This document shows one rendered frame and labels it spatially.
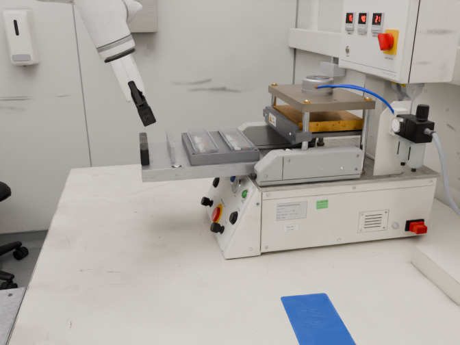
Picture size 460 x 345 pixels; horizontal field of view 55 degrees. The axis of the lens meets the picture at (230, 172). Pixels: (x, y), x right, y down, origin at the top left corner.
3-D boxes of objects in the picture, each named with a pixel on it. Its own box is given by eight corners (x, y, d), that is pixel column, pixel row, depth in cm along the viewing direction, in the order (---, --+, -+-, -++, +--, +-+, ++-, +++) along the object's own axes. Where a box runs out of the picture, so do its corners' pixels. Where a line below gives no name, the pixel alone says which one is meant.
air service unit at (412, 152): (397, 157, 107) (405, 96, 102) (435, 178, 94) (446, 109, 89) (377, 158, 106) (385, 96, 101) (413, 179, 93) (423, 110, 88)
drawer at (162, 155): (246, 150, 126) (246, 123, 124) (267, 176, 106) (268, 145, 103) (140, 156, 121) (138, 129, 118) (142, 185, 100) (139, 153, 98)
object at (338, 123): (328, 116, 127) (331, 83, 124) (366, 137, 107) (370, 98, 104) (271, 119, 124) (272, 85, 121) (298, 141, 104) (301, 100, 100)
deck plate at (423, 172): (369, 139, 141) (369, 135, 140) (440, 176, 109) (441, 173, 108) (228, 147, 132) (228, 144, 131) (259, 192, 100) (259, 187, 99)
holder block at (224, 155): (240, 138, 124) (240, 129, 123) (259, 160, 105) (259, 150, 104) (181, 142, 120) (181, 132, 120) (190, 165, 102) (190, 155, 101)
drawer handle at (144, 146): (147, 146, 116) (146, 131, 115) (149, 164, 103) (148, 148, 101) (139, 146, 116) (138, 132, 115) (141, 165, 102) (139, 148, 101)
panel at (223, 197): (204, 204, 134) (229, 149, 129) (222, 254, 106) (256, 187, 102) (198, 202, 133) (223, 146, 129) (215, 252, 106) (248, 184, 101)
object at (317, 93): (346, 113, 131) (350, 68, 127) (404, 141, 103) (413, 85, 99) (267, 116, 127) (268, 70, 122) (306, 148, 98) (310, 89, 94)
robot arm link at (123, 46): (96, 46, 103) (103, 59, 104) (94, 50, 95) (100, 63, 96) (131, 33, 104) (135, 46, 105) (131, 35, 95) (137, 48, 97)
